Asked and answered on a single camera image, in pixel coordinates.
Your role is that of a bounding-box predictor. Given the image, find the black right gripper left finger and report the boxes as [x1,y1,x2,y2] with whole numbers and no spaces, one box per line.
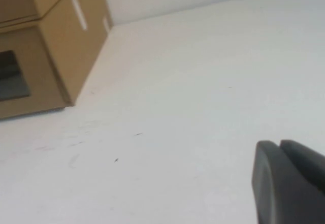
[250,140,325,224]

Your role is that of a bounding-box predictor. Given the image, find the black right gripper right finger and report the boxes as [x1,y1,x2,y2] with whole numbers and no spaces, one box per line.
[279,139,325,197]

